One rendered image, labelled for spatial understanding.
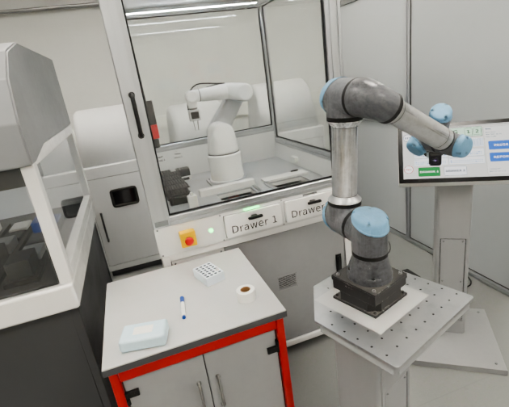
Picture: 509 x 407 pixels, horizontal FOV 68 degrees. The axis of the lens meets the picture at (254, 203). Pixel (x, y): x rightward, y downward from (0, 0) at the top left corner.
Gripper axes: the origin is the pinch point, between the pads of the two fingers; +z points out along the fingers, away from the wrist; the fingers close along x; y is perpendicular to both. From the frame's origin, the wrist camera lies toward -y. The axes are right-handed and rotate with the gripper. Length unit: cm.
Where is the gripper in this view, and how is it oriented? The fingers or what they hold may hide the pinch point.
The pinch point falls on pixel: (432, 158)
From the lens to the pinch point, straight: 183.0
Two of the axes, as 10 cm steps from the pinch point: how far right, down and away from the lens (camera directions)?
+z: 3.3, 3.3, 8.9
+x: -9.4, 0.2, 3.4
